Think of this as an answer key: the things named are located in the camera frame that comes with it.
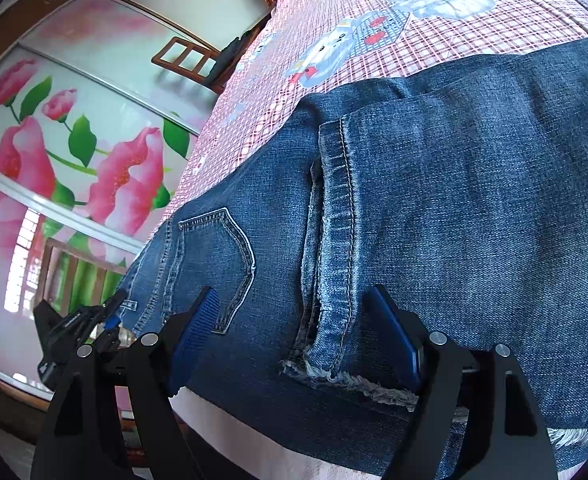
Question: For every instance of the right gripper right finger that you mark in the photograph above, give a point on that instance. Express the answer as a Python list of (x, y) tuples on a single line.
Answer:
[(505, 436)]

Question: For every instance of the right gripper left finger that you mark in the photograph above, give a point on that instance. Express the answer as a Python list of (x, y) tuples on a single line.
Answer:
[(82, 436)]

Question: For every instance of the blue denim jeans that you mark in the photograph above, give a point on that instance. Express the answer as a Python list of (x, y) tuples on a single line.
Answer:
[(294, 355)]

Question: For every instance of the dark clothes on chair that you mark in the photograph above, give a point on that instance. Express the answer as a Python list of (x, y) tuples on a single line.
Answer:
[(229, 58)]

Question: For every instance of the pink plaid bed sheet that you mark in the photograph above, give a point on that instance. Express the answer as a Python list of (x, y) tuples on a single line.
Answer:
[(374, 35)]

